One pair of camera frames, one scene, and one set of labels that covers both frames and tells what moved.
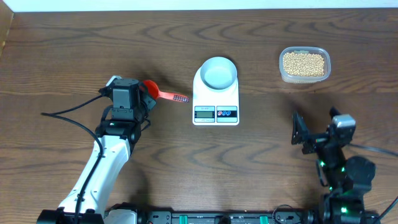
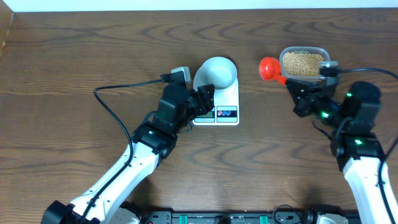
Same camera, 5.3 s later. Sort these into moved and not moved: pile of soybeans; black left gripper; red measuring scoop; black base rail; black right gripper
Moved: black left gripper; red measuring scoop; black right gripper
Not moved: black base rail; pile of soybeans
